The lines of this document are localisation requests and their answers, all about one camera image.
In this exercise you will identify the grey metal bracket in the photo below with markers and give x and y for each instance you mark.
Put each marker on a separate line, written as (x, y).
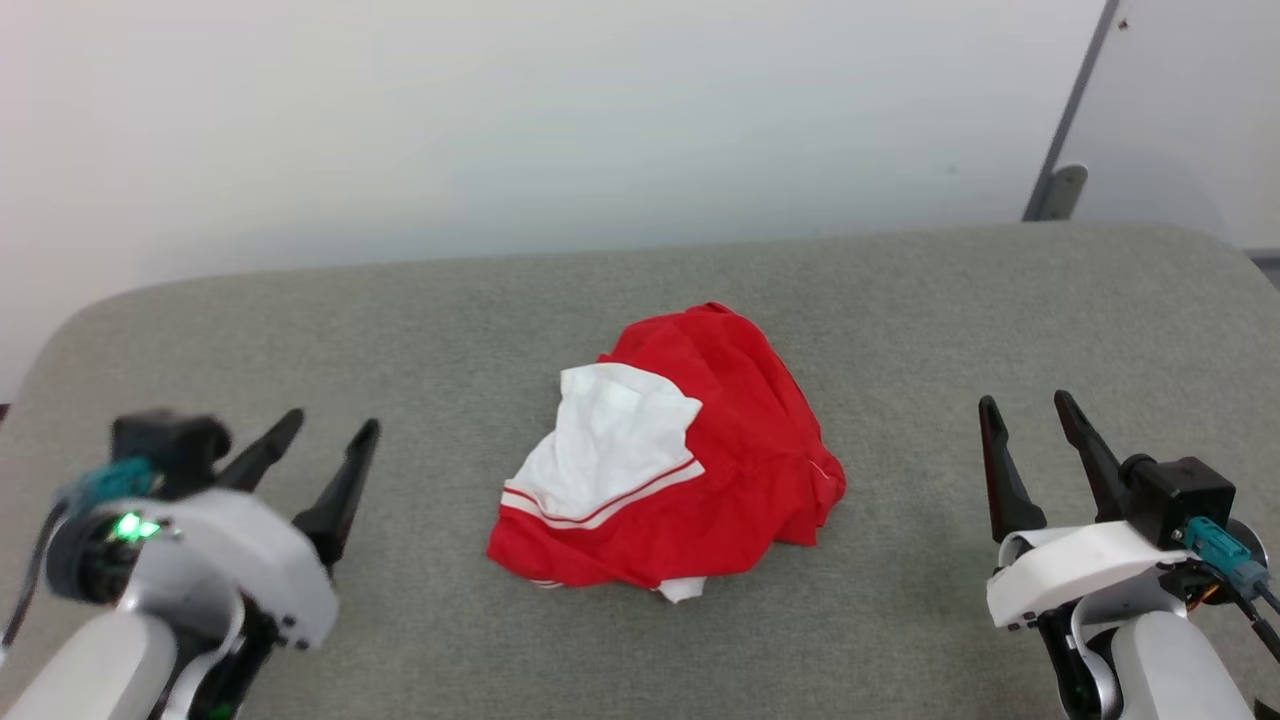
(1066, 192)

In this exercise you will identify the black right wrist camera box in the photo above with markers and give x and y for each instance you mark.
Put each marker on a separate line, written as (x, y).
(1185, 495)

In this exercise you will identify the grey metal frame strip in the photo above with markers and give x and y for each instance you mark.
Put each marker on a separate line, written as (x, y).
(1075, 100)

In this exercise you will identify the red and white garment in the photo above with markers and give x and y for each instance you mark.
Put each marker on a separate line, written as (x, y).
(740, 480)

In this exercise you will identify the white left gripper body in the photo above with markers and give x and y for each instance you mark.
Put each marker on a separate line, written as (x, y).
(250, 550)

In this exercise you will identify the grey fabric sofa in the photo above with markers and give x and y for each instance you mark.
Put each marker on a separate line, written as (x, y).
(900, 330)

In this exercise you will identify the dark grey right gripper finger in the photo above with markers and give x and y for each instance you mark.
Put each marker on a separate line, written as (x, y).
(1098, 460)
(1005, 490)

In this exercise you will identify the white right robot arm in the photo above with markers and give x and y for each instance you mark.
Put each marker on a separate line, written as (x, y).
(1170, 670)

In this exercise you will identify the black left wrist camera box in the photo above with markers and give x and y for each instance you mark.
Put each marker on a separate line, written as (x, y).
(170, 445)

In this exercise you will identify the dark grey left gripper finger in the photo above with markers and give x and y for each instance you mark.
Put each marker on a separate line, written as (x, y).
(340, 500)
(262, 455)

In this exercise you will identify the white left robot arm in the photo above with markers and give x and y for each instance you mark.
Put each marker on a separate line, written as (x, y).
(90, 670)

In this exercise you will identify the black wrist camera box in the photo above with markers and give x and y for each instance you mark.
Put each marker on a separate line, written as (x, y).
(1185, 495)
(170, 445)

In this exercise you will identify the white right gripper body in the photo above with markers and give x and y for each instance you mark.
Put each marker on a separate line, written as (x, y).
(1070, 570)

